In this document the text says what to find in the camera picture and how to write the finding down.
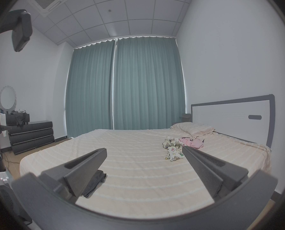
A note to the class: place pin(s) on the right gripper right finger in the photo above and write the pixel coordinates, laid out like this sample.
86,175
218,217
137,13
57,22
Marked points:
204,170

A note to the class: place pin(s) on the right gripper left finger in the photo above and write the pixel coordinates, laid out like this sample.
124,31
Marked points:
85,171

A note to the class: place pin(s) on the black garment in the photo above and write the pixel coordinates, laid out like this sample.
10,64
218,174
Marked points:
95,182

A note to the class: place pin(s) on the bed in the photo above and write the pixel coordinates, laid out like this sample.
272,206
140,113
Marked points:
144,171

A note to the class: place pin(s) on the black dressing table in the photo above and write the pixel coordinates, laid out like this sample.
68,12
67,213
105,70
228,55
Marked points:
10,118

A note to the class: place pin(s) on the dark grey garment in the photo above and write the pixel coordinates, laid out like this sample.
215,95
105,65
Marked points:
20,117

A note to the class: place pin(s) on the black chest of drawers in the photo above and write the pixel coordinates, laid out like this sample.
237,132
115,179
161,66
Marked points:
32,138

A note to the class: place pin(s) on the round white mirror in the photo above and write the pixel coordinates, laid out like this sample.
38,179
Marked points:
7,98

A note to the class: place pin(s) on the pink garment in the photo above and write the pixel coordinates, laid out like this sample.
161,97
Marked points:
192,142

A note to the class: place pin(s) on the white printed garment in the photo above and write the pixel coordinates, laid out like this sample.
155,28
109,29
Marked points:
173,150

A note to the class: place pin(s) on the cream pillow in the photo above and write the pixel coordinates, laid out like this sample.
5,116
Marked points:
195,128

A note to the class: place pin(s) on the grey bedside table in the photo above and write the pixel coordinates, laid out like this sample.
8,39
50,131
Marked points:
186,117

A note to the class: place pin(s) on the blue-green curtain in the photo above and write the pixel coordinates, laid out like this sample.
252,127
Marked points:
89,90
147,83

